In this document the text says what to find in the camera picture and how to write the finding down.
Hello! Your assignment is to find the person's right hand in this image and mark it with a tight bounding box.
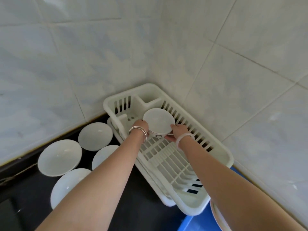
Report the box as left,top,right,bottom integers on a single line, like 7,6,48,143
165,124,191,143

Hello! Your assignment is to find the person's left hand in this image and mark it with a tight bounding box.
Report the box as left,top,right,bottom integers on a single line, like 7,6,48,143
131,119,150,137

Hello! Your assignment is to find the white bowl with dark mark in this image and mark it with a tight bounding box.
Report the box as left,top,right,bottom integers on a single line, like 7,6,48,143
143,108,175,138

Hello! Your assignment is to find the white plastic dish rack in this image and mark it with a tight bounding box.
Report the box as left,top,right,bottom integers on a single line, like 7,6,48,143
103,83,234,216

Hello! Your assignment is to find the pink rimmed elephant print bowl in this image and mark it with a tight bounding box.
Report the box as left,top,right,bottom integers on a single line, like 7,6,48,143
210,199,227,231

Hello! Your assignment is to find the blue plastic tray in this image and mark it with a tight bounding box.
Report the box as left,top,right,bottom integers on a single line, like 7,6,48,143
184,167,244,231

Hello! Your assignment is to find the person's right forearm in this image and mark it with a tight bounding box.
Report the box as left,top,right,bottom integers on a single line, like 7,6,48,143
182,139,306,231

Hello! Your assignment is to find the person's left forearm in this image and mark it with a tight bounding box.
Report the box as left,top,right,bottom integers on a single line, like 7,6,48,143
36,136,145,231

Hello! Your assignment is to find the black countertop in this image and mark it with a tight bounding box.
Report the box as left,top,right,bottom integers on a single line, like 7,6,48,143
0,113,193,231

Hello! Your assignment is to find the silver wrist bangle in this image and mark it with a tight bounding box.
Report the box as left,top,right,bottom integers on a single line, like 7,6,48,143
129,126,148,145

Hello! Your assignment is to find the white jade bangle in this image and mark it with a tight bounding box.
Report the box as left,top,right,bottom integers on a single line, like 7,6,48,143
175,133,195,151

